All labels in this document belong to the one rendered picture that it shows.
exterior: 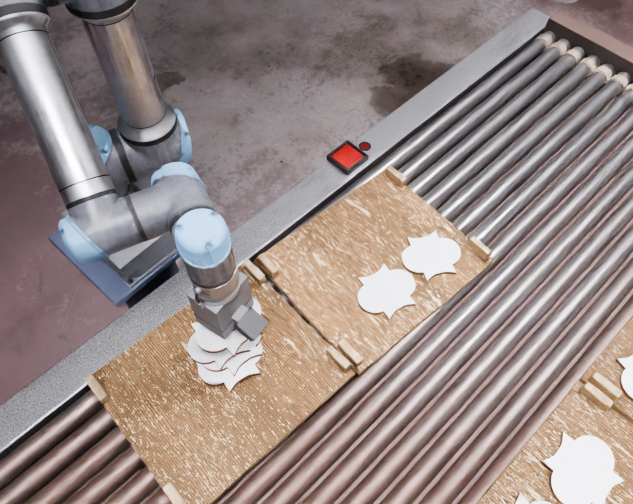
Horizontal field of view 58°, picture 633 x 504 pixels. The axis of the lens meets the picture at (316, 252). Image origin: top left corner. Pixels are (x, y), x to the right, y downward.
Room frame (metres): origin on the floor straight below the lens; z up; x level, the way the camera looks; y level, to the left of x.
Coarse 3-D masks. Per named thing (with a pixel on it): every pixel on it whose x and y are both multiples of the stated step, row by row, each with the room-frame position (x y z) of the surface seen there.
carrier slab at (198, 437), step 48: (144, 336) 0.48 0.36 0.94; (288, 336) 0.48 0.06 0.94; (144, 384) 0.38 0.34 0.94; (192, 384) 0.38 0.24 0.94; (240, 384) 0.38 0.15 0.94; (288, 384) 0.38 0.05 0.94; (336, 384) 0.38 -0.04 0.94; (144, 432) 0.29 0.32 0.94; (192, 432) 0.29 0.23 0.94; (240, 432) 0.29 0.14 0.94; (288, 432) 0.29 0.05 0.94; (192, 480) 0.20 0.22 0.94
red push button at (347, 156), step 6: (342, 150) 1.00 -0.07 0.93; (348, 150) 1.00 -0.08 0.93; (354, 150) 1.00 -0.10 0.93; (336, 156) 0.98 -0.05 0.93; (342, 156) 0.98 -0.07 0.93; (348, 156) 0.98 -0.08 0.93; (354, 156) 0.98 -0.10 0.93; (360, 156) 0.98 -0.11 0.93; (342, 162) 0.96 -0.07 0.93; (348, 162) 0.96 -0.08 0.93; (354, 162) 0.96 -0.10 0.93; (348, 168) 0.94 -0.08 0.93
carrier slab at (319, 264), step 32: (352, 192) 0.86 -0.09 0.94; (384, 192) 0.86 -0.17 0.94; (320, 224) 0.76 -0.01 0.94; (352, 224) 0.76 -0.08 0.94; (384, 224) 0.76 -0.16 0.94; (416, 224) 0.76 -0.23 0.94; (448, 224) 0.76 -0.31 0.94; (288, 256) 0.68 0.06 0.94; (320, 256) 0.68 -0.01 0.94; (352, 256) 0.68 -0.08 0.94; (384, 256) 0.68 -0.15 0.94; (480, 256) 0.68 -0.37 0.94; (288, 288) 0.60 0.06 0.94; (320, 288) 0.59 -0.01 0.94; (352, 288) 0.59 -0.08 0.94; (416, 288) 0.59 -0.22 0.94; (448, 288) 0.59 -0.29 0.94; (320, 320) 0.52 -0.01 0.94; (352, 320) 0.52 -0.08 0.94; (384, 320) 0.52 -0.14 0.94; (416, 320) 0.52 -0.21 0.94; (384, 352) 0.45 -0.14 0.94
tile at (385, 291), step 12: (384, 264) 0.65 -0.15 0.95; (372, 276) 0.62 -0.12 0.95; (384, 276) 0.62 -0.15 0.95; (396, 276) 0.62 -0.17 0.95; (408, 276) 0.62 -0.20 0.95; (372, 288) 0.59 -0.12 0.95; (384, 288) 0.59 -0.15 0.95; (396, 288) 0.59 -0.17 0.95; (408, 288) 0.59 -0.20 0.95; (360, 300) 0.56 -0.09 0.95; (372, 300) 0.56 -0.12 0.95; (384, 300) 0.56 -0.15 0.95; (396, 300) 0.56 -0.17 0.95; (408, 300) 0.56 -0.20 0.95; (372, 312) 0.53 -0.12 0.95; (384, 312) 0.53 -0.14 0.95
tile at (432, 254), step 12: (408, 240) 0.71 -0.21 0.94; (420, 240) 0.71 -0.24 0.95; (432, 240) 0.71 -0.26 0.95; (444, 240) 0.71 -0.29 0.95; (408, 252) 0.68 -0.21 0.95; (420, 252) 0.68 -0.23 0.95; (432, 252) 0.68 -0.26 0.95; (444, 252) 0.68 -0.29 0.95; (456, 252) 0.68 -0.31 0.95; (408, 264) 0.65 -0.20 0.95; (420, 264) 0.65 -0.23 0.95; (432, 264) 0.65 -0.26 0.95; (444, 264) 0.65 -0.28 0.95; (432, 276) 0.62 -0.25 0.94
